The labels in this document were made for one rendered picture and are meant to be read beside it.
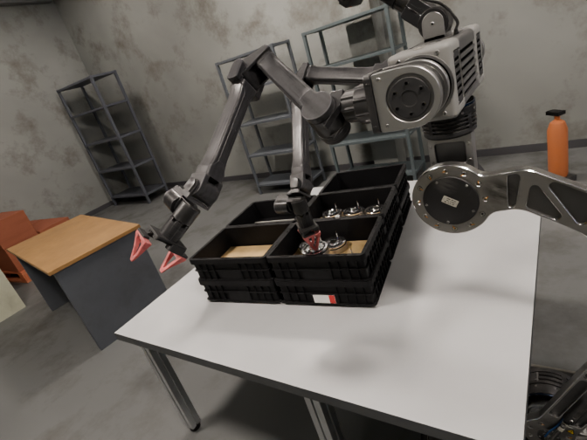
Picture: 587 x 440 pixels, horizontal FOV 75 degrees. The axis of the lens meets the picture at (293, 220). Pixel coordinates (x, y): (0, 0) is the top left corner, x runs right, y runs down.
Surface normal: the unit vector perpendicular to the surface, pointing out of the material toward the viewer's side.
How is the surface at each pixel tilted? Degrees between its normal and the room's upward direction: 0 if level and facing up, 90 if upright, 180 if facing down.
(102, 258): 90
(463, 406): 0
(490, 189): 90
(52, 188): 90
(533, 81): 90
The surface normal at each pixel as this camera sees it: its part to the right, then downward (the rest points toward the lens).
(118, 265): 0.72, 0.07
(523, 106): -0.51, 0.47
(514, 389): -0.28, -0.88
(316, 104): -0.53, -0.40
